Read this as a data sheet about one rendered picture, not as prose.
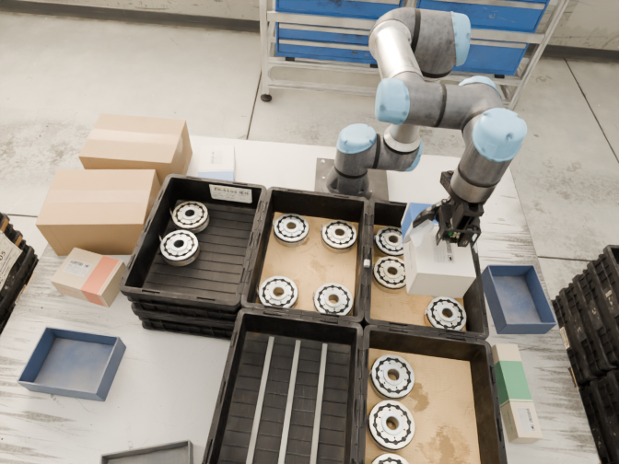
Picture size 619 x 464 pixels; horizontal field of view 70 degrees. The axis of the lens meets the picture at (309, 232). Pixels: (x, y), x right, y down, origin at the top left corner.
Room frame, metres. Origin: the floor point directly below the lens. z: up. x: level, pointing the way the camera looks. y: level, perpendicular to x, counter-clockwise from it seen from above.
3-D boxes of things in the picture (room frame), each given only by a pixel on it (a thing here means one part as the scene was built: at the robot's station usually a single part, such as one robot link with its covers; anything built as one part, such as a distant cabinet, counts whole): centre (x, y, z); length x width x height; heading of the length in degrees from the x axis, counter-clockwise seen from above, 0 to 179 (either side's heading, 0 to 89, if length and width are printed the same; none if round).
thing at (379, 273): (0.66, -0.24, 0.86); 0.10 x 0.10 x 0.01
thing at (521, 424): (0.40, -0.58, 0.73); 0.24 x 0.06 x 0.06; 3
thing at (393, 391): (0.37, -0.23, 0.86); 0.10 x 0.10 x 0.01
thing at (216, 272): (0.68, 0.29, 0.87); 0.40 x 0.30 x 0.11; 177
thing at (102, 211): (0.84, 0.64, 0.78); 0.30 x 0.22 x 0.16; 97
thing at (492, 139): (0.56, -0.28, 1.41); 0.09 x 0.08 x 0.11; 1
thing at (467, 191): (0.56, -0.29, 1.33); 0.08 x 0.08 x 0.05
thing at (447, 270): (0.58, -0.28, 1.09); 0.20 x 0.12 x 0.09; 1
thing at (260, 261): (0.67, -0.01, 0.87); 0.40 x 0.30 x 0.11; 177
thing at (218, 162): (1.08, 0.34, 0.74); 0.20 x 0.12 x 0.09; 9
